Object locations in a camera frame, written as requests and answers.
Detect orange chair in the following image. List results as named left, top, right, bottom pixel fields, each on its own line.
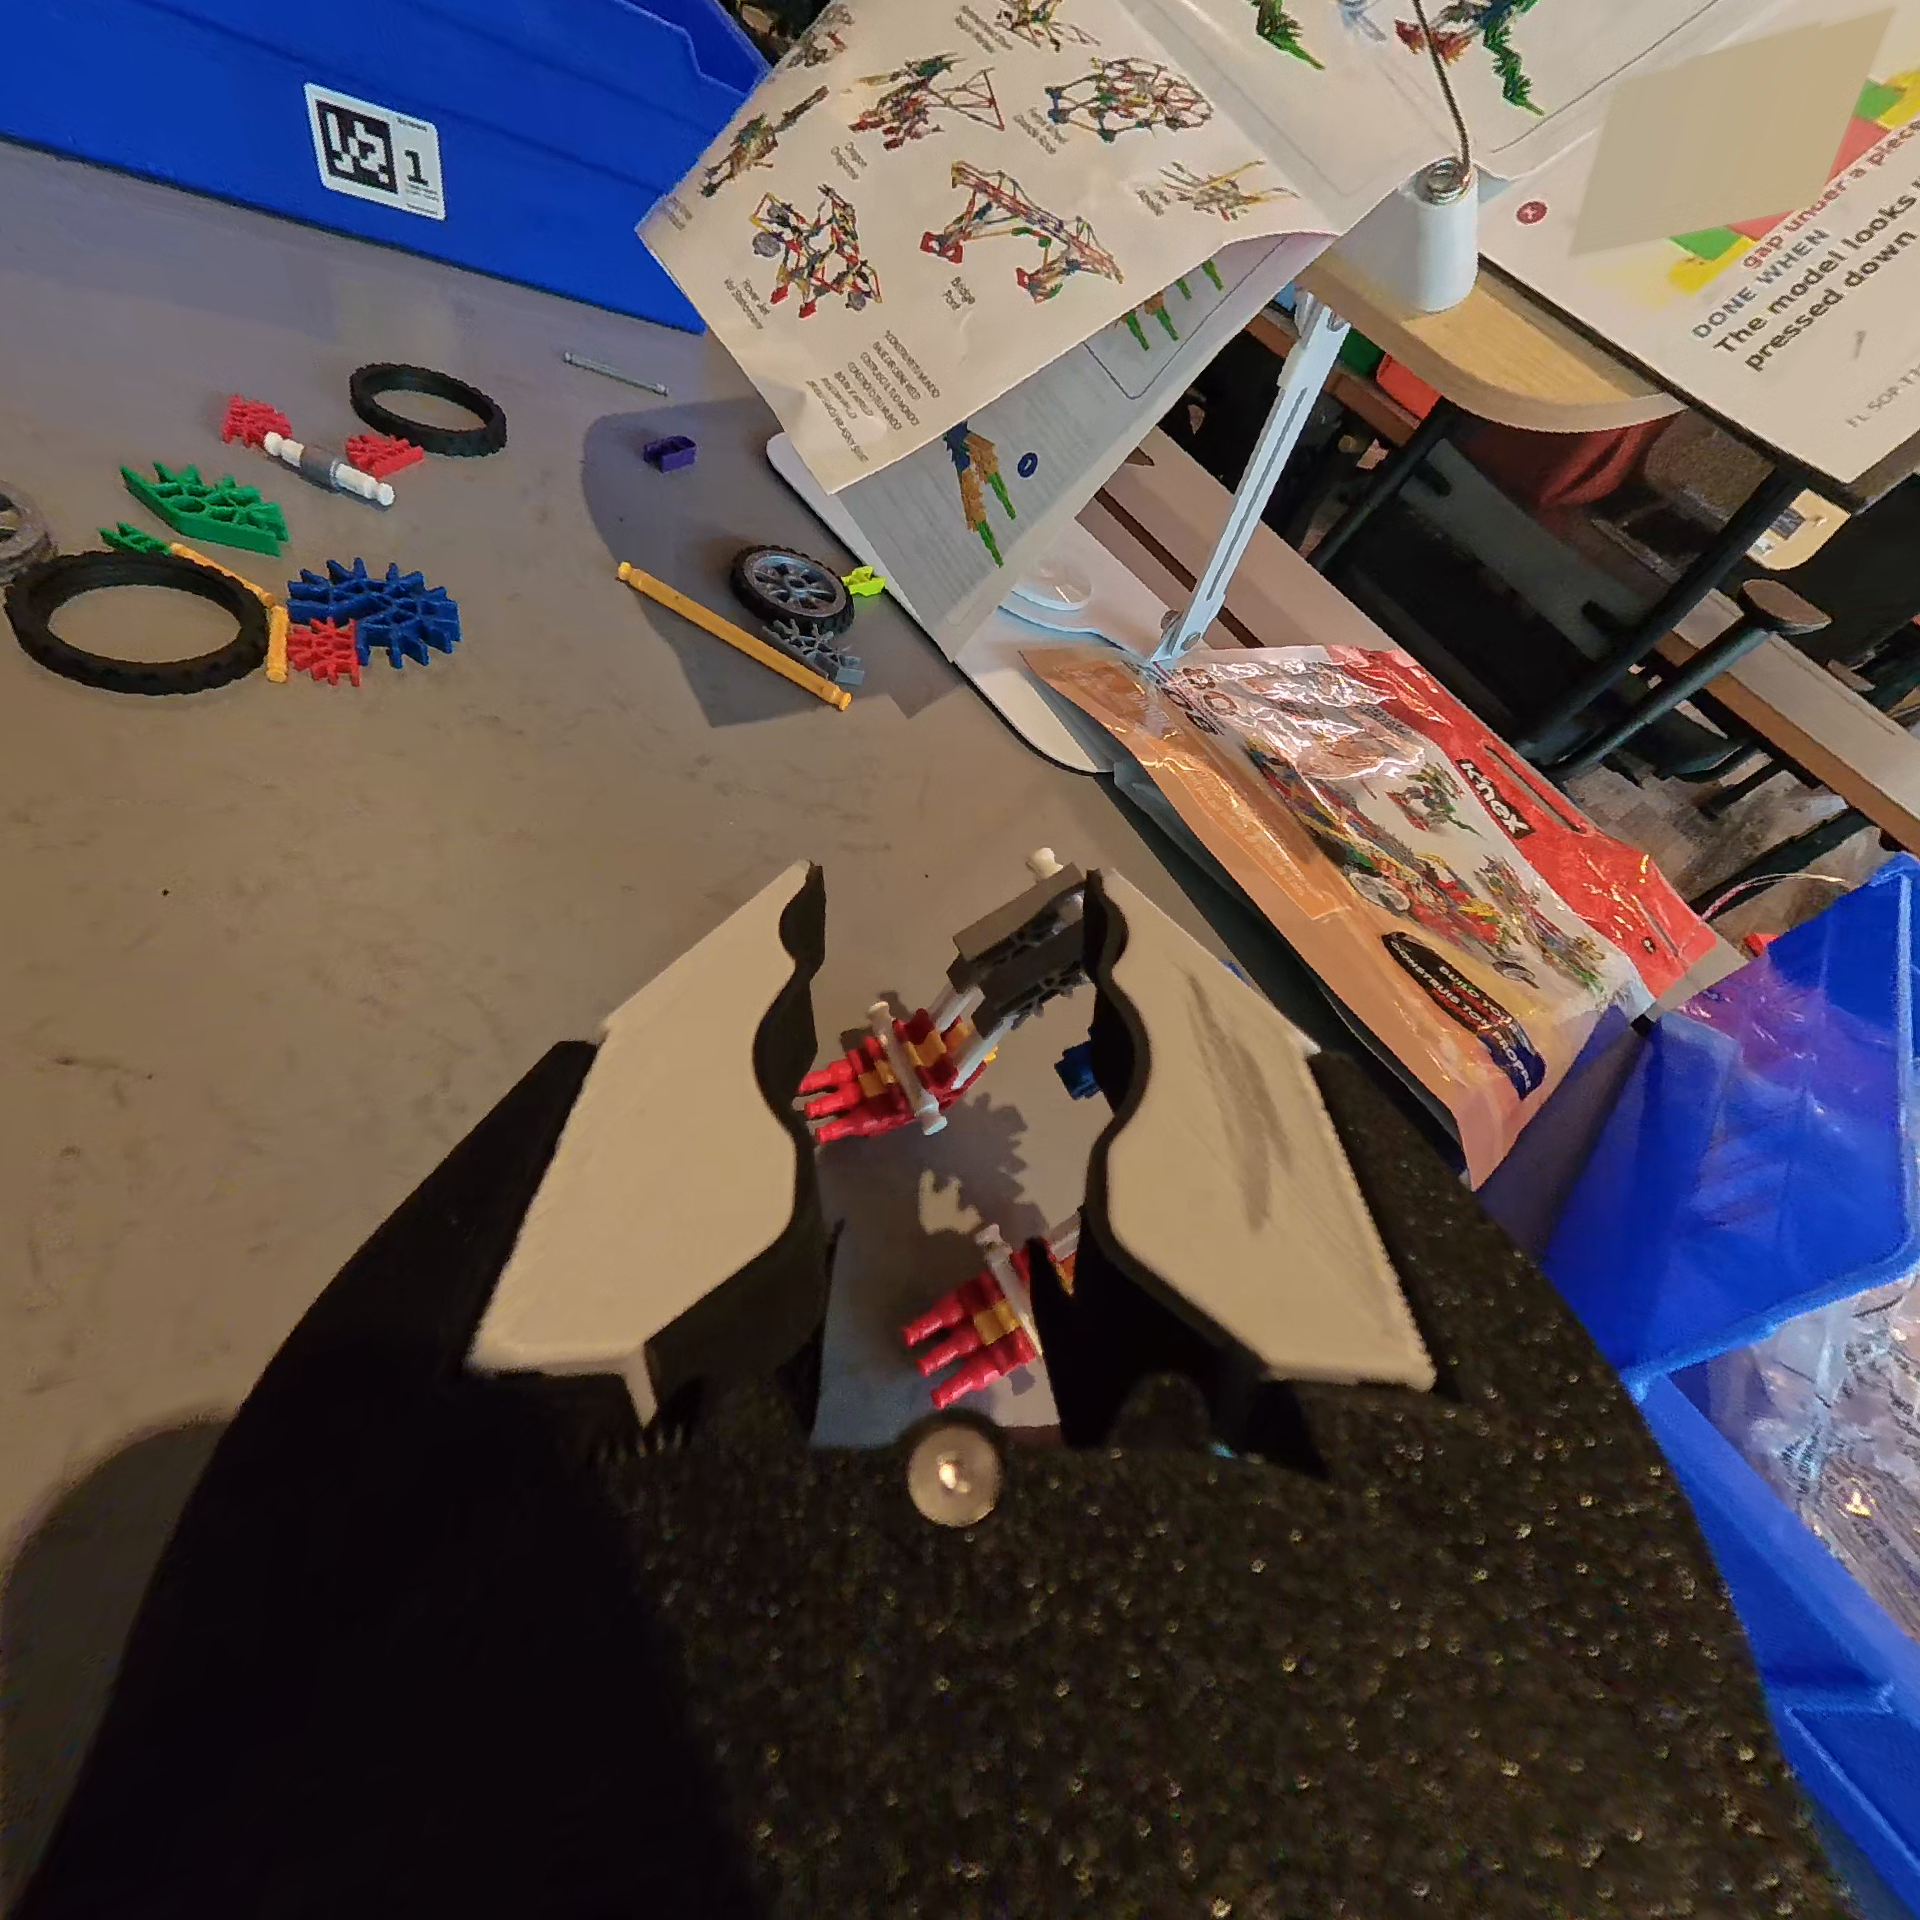
left=1372, top=336, right=1682, bottom=519

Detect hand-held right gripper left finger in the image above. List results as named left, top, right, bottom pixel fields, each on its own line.
left=462, top=861, right=835, bottom=1449

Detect wooden table with black legs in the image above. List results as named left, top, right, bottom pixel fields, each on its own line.
left=1247, top=248, right=1920, bottom=781

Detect toy instruction booklet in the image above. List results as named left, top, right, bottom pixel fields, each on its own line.
left=634, top=0, right=1345, bottom=664

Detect blue bin with square tag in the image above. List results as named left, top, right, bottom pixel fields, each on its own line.
left=0, top=0, right=775, bottom=336

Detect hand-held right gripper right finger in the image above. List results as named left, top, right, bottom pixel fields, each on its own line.
left=1027, top=867, right=1440, bottom=1471

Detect printed procedure sheet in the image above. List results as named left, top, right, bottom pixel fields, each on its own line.
left=1476, top=0, right=1920, bottom=506

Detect large black tyre ring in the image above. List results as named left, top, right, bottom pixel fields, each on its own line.
left=2, top=548, right=278, bottom=697

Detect large green toy connector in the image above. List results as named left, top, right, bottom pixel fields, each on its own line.
left=120, top=461, right=290, bottom=559

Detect brown wooden bench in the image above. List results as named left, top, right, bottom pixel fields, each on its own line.
left=1080, top=428, right=1354, bottom=664

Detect blue storage bin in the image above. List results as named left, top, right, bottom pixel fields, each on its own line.
left=1476, top=852, right=1920, bottom=1383
left=1635, top=1351, right=1920, bottom=1920

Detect clear plastic bags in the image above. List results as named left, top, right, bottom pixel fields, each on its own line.
left=1726, top=1260, right=1920, bottom=1601

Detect orange red toy package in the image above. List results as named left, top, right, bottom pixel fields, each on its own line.
left=1019, top=642, right=1724, bottom=1192

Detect small wheel with grey hub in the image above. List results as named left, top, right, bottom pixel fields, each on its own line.
left=729, top=544, right=858, bottom=637

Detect grey white toy rod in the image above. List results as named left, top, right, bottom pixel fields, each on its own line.
left=263, top=433, right=399, bottom=511

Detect long wooden board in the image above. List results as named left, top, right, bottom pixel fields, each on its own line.
left=1651, top=599, right=1920, bottom=858

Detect blue toy connector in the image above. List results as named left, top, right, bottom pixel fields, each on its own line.
left=286, top=559, right=424, bottom=634
left=353, top=585, right=465, bottom=673

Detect white desk stand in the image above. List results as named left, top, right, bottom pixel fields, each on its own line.
left=768, top=0, right=1482, bottom=777

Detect small black tyre ring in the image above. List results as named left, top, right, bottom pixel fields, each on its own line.
left=347, top=361, right=510, bottom=461

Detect long yellow toy rod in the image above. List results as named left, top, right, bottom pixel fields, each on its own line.
left=615, top=561, right=855, bottom=714

